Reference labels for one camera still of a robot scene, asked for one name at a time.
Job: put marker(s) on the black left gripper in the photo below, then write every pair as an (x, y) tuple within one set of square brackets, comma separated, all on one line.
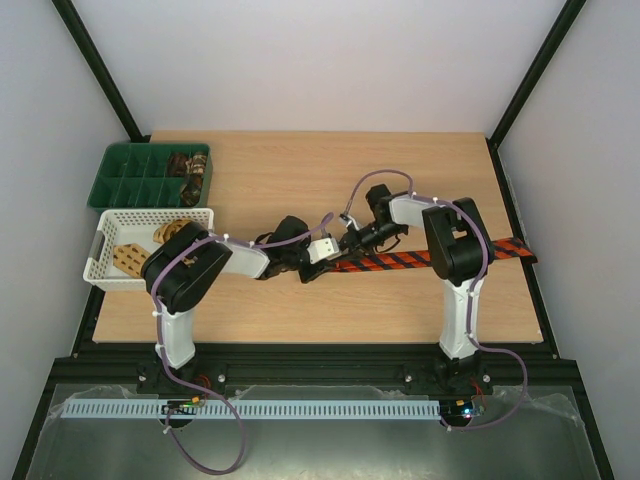
[(320, 267)]

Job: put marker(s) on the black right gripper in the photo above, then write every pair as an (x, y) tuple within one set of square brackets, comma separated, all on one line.
[(354, 240)]

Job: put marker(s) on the orange navy striped tie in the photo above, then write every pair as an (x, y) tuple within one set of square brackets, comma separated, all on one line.
[(505, 249)]

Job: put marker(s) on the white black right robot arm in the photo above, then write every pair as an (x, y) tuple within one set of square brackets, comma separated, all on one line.
[(458, 244)]

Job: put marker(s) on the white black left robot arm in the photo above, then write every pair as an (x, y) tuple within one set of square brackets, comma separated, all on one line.
[(180, 273)]

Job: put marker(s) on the rolled beige patterned tie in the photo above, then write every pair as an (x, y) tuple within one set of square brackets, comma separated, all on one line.
[(196, 164)]

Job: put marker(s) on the tan ringed tie in basket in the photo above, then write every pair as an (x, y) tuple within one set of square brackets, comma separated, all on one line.
[(166, 231)]

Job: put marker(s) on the rolled brown patterned tie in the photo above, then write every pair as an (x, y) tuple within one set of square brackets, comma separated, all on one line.
[(177, 164)]

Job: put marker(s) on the tan patterned tie in basket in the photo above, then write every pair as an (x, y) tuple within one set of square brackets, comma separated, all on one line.
[(130, 258)]

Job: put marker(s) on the white perforated plastic basket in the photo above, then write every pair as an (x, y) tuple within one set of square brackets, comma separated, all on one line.
[(119, 227)]

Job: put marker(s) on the green divided storage tray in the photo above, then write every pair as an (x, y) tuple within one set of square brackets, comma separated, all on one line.
[(133, 175)]

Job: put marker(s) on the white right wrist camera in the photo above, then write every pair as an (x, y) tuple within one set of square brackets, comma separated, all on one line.
[(348, 221)]

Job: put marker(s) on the light blue slotted cable duct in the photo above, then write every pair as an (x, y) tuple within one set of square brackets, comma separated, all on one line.
[(423, 410)]

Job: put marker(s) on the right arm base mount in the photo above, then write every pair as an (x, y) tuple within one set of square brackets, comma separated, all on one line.
[(435, 376)]

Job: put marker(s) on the black aluminium frame rail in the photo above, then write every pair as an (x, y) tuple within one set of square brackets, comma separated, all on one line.
[(227, 368)]

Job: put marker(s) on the right black frame post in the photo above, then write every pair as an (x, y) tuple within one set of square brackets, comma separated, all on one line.
[(546, 52)]

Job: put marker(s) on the black frame post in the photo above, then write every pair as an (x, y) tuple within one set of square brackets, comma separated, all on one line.
[(89, 51), (546, 52)]

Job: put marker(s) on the left black frame post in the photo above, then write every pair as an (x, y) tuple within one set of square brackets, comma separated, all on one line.
[(89, 51)]

